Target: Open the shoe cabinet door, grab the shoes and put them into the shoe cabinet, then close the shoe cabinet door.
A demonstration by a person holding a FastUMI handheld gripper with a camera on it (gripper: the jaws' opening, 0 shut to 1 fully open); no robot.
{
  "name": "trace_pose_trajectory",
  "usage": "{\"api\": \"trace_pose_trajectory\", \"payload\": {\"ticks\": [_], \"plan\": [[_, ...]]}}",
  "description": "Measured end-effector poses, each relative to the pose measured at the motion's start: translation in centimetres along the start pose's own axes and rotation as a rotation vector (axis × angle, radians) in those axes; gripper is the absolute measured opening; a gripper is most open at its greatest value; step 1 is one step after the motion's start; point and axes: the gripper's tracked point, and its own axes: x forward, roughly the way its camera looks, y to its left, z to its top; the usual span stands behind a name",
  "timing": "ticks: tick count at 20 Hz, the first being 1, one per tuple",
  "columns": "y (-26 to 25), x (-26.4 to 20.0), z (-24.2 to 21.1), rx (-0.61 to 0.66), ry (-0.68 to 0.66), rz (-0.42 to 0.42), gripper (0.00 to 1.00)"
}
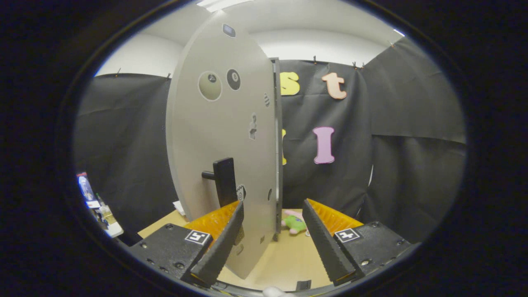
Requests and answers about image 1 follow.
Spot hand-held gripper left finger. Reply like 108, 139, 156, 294
129, 200, 245, 288

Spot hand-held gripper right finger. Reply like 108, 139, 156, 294
302, 198, 422, 287

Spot dark grey shoe cabinet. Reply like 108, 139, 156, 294
270, 58, 284, 242

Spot green and pink plush toy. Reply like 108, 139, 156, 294
281, 210, 308, 236

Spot white side table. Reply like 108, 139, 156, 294
103, 221, 124, 238

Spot black backdrop cloth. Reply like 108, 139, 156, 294
74, 37, 467, 244

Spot small clear bottle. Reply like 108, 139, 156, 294
96, 194, 112, 223

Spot blue printed sign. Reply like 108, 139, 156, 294
76, 172, 101, 209

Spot long ceiling light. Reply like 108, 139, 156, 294
197, 0, 252, 12

